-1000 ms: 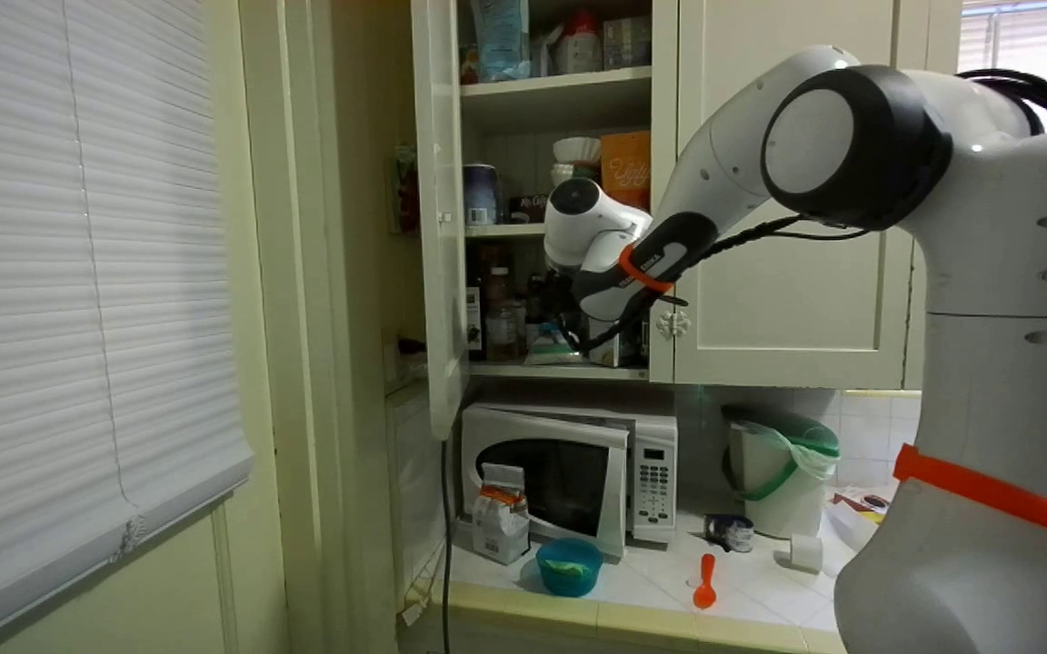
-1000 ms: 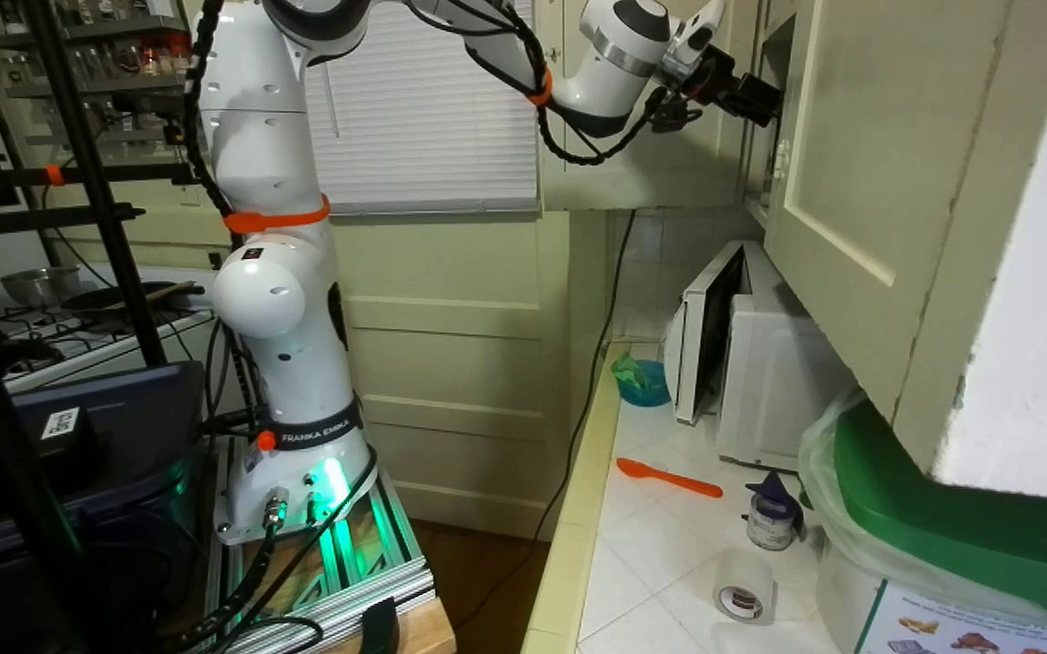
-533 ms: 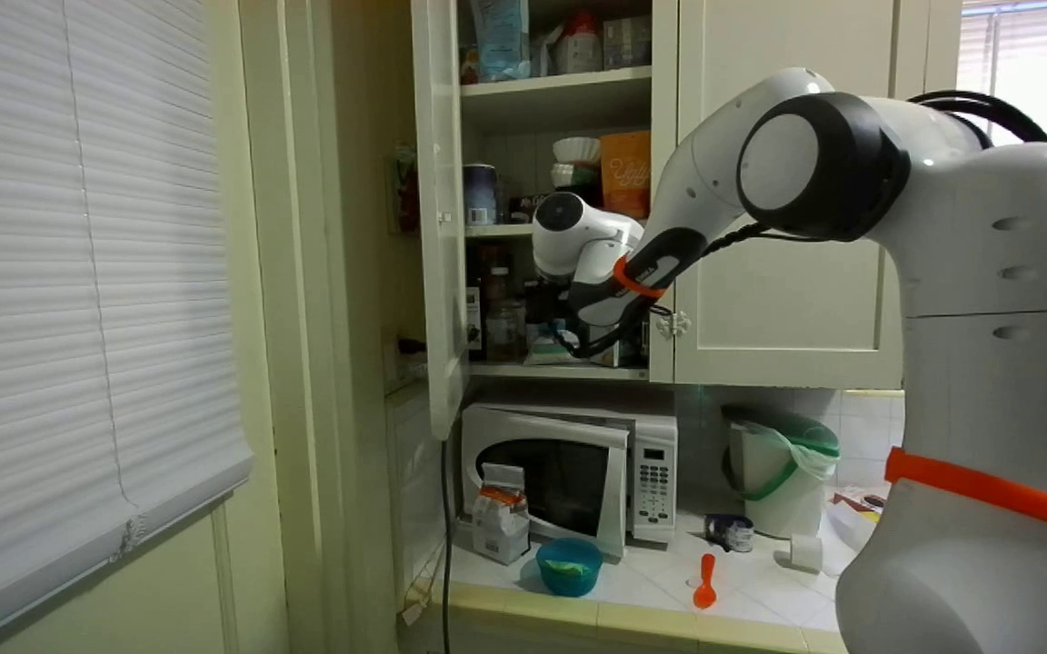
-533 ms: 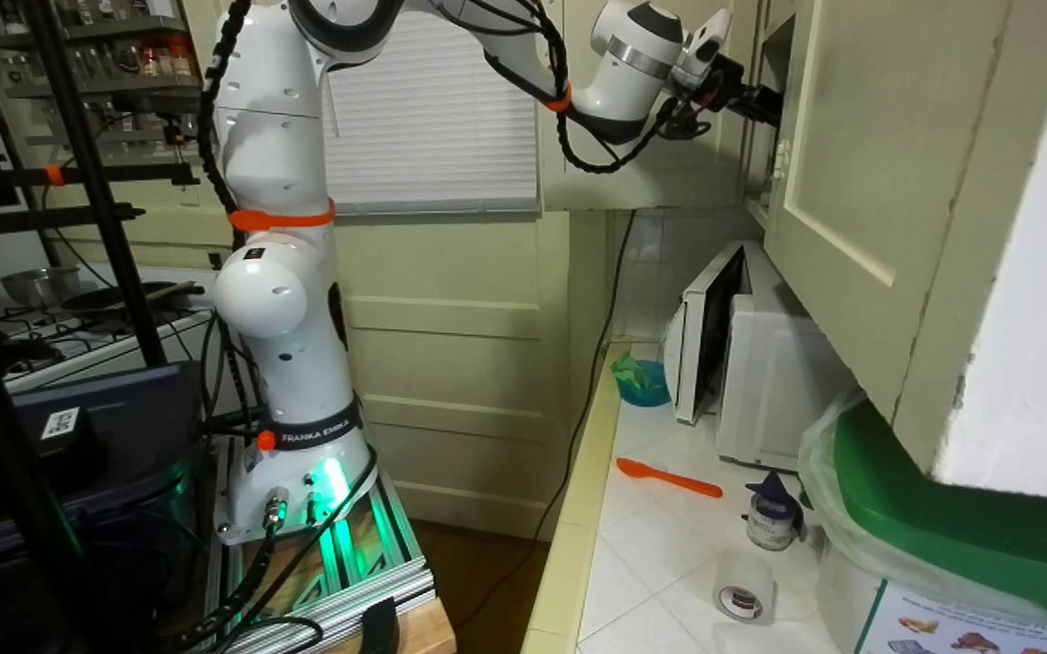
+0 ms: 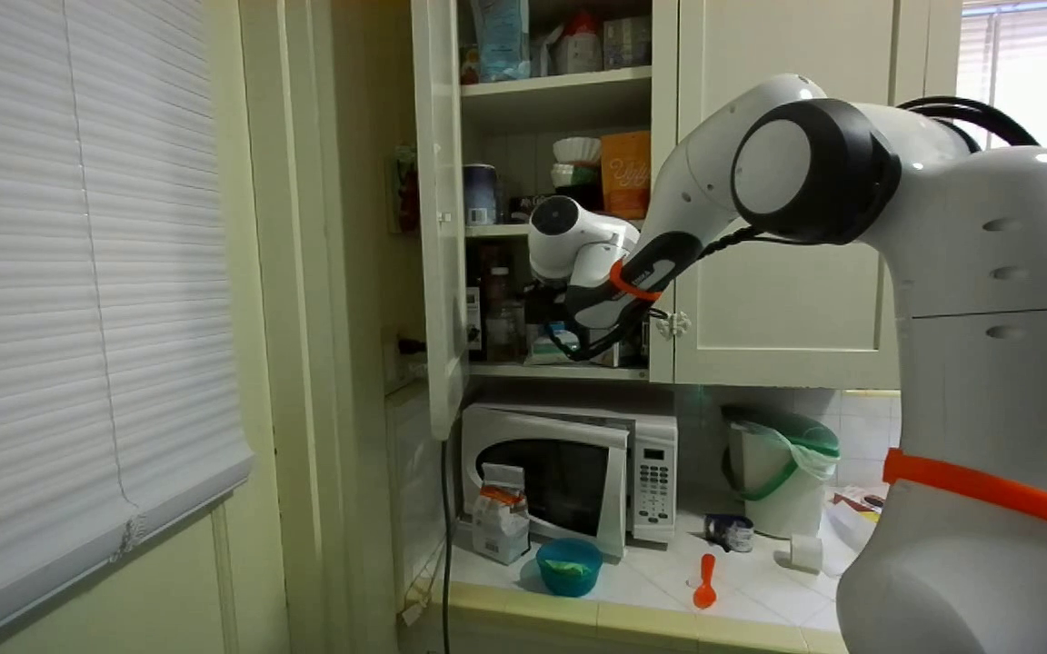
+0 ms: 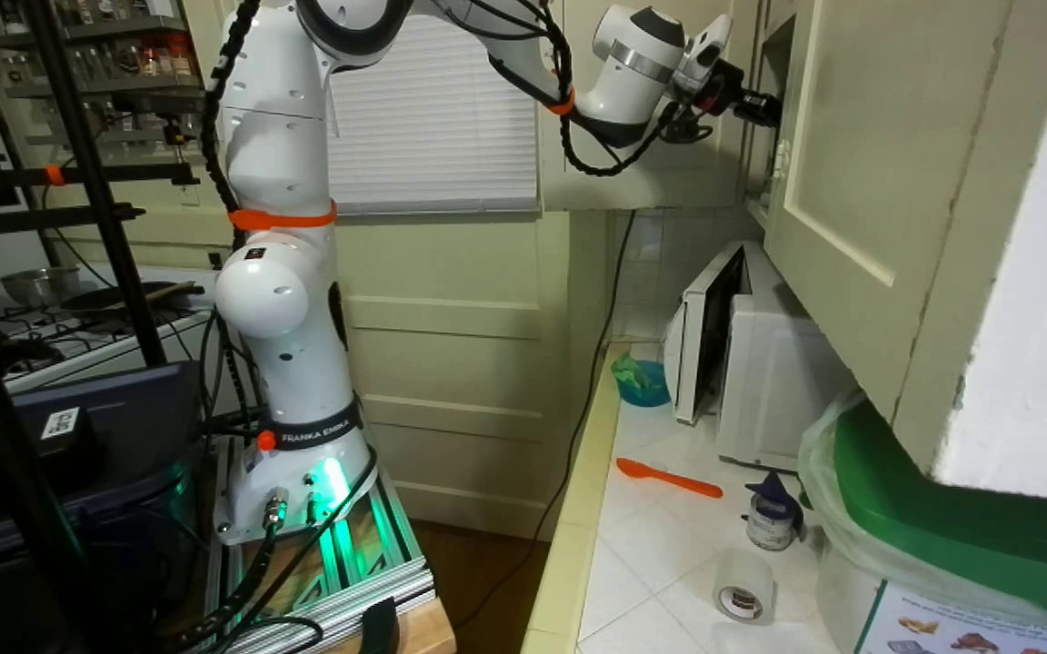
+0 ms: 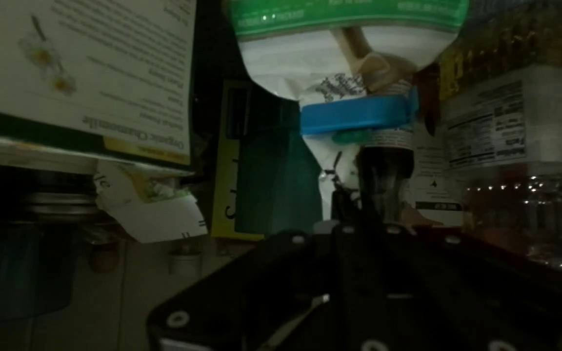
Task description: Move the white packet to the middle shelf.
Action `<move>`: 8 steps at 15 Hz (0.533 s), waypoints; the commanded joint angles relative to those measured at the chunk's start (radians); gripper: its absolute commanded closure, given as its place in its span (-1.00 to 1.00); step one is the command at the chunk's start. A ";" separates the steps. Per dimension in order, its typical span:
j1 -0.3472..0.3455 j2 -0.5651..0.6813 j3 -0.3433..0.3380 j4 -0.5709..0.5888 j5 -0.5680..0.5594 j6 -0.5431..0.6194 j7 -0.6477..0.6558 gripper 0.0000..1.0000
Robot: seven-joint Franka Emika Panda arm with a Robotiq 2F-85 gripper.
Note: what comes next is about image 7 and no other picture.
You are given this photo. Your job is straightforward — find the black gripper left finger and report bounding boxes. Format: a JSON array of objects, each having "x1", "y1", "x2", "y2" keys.
[{"x1": 147, "y1": 185, "x2": 356, "y2": 351}]

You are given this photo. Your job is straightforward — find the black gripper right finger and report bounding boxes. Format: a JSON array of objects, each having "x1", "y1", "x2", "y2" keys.
[{"x1": 346, "y1": 191, "x2": 562, "y2": 351}]

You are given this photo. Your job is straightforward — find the blue bag clip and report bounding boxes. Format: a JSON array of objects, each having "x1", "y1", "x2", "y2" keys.
[{"x1": 299, "y1": 88, "x2": 422, "y2": 138}]

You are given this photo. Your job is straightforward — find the white packet with green band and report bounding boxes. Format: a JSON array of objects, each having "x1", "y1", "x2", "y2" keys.
[{"x1": 223, "y1": 0, "x2": 473, "y2": 218}]

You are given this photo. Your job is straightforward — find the yellow and teal box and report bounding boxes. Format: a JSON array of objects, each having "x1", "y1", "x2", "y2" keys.
[{"x1": 212, "y1": 78, "x2": 325, "y2": 244}]

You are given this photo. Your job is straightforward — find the white folded paper tag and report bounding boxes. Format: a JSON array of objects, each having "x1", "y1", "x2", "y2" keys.
[{"x1": 95, "y1": 160, "x2": 210, "y2": 246}]

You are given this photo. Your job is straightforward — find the dark round bottle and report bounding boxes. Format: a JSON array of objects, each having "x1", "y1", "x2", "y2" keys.
[{"x1": 358, "y1": 144, "x2": 418, "y2": 226}]

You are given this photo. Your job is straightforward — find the clear container with nutrition label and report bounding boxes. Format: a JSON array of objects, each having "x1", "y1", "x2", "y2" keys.
[{"x1": 417, "y1": 62, "x2": 562, "y2": 279}]

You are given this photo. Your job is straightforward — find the jar with metal lid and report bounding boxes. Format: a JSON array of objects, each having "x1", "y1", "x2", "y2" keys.
[{"x1": 0, "y1": 187, "x2": 102, "y2": 324}]

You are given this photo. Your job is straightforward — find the yellow printed package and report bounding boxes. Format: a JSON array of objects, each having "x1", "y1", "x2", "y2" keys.
[{"x1": 436, "y1": 0, "x2": 562, "y2": 103}]

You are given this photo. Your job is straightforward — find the white printed box green edge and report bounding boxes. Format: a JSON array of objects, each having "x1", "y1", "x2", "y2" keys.
[{"x1": 0, "y1": 0, "x2": 200, "y2": 172}]

